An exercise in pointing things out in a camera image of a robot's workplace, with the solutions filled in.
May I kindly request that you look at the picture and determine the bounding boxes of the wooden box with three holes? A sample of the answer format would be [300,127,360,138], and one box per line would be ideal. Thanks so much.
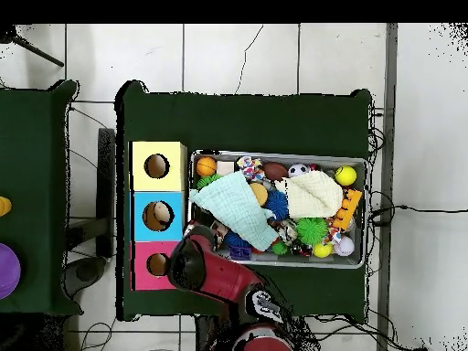
[129,141,188,292]

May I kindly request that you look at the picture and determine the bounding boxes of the shallow clear plastic bin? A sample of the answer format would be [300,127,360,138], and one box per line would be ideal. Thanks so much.
[186,149,369,270]

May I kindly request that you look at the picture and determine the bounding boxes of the light blue waffle cloth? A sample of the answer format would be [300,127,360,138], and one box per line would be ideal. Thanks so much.
[188,170,280,252]

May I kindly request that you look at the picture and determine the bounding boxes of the small orange basketball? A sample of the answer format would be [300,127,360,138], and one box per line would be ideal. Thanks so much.
[196,155,218,178]

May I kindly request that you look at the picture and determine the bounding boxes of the blue spiky rubber ball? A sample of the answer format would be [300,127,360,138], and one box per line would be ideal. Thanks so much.
[263,189,291,222]

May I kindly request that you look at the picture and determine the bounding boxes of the small brown football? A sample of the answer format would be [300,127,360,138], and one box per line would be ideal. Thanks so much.
[261,161,290,182]

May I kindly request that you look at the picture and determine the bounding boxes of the small black white soccer ball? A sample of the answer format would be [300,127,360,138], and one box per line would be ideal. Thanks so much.
[287,163,311,179]

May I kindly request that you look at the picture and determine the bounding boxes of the dark green tablecloth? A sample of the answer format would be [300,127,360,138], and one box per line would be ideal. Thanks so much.
[0,80,83,317]
[114,80,373,323]

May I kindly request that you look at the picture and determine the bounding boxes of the cream waffle cloth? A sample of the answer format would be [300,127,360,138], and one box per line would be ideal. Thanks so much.
[274,170,345,219]

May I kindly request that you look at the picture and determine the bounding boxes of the green spiky rubber ball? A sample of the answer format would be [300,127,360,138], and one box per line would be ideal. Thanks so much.
[294,217,330,246]

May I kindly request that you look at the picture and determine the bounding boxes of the yellow tennis ball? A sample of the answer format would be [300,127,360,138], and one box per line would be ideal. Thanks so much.
[335,165,358,187]

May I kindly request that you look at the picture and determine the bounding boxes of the orange notched foam block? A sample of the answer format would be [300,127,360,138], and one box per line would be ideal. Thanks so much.
[331,188,364,231]

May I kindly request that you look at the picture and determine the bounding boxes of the white baseball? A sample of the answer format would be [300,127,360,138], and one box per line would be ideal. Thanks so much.
[333,235,356,258]

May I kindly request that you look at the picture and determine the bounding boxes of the black metal stand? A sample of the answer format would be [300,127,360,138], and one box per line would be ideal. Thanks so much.
[65,127,117,259]

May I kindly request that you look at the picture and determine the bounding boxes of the dark grey rounded object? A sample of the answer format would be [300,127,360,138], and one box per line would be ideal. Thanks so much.
[63,255,108,297]

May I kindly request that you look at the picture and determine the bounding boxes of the purple ball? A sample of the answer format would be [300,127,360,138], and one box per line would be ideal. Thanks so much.
[0,242,22,301]

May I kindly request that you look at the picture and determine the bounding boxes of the black tripod leg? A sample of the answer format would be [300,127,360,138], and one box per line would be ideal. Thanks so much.
[0,25,66,68]

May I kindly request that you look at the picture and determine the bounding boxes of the black cable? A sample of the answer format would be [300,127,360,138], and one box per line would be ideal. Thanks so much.
[368,189,468,228]

